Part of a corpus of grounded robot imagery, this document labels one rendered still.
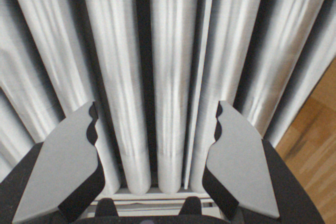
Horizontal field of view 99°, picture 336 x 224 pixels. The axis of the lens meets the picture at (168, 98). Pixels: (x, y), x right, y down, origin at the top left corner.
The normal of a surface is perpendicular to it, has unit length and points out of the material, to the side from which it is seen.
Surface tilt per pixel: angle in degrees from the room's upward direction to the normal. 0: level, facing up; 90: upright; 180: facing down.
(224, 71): 16
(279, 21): 51
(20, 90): 24
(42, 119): 37
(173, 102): 3
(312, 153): 91
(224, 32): 29
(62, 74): 10
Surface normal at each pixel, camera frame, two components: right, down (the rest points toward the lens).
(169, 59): -0.15, 0.49
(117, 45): 0.29, 0.48
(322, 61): -0.62, 0.39
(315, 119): -0.99, -0.08
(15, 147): 0.59, 0.40
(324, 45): -0.78, 0.31
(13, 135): 0.76, 0.33
